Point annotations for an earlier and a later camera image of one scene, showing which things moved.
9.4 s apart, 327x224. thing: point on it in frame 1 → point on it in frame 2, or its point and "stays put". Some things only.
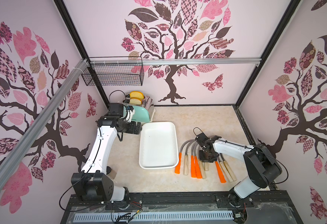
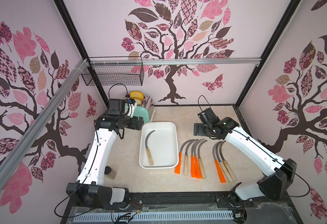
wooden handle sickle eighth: [229, 178] stays put
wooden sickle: [206, 166] → [148, 151]
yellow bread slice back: [137, 94] stays put
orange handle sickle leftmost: [177, 168] stays put
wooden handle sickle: [203, 174] stays put
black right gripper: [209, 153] → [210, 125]
